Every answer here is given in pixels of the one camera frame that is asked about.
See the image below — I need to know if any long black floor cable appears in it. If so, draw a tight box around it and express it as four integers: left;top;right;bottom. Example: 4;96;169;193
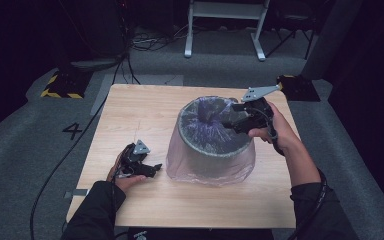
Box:
29;56;131;240

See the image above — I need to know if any grey tape strip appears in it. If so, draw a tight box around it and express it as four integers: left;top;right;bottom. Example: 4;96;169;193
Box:
63;188;90;200

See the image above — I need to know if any black tripod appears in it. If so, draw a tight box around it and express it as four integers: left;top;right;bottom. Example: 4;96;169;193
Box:
264;28;316;61

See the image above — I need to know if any person's left hand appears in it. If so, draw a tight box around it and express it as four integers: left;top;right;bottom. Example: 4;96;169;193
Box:
106;148;146;193

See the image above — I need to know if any green plastic bin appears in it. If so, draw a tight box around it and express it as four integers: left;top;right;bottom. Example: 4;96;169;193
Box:
175;95;256;183

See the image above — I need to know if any hand-held gripper cable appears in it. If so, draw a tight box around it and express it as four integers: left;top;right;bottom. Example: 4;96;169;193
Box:
258;108;329;240
110;171;128;240

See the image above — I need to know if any black yellow striped base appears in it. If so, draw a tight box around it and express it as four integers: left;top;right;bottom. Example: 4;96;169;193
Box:
276;74;322;103
40;69;93;100

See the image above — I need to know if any grey post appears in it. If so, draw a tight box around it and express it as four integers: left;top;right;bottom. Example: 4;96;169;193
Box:
300;0;364;81

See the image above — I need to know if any white metal stand frame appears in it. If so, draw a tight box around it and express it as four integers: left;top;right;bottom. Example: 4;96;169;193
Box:
184;0;271;62

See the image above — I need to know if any bundle of floor cables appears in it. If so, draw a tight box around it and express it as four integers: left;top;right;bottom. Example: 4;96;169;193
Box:
129;31;188;53

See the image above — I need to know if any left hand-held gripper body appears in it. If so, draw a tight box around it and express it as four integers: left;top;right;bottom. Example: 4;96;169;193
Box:
118;139;151;176

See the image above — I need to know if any left hand-held gripper cable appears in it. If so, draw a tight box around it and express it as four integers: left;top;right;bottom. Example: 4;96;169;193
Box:
110;171;128;240

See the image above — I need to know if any purple plastic bag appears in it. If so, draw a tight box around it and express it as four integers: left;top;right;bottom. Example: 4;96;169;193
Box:
165;95;257;187

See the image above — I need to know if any person's right hand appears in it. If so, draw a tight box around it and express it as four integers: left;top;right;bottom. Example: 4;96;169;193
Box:
248;101;301;153

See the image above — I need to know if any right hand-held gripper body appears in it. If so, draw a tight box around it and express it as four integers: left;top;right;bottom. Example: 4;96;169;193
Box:
240;84;281;134

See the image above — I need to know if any right hand-held gripper cable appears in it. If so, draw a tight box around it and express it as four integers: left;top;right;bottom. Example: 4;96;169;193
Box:
258;108;329;240

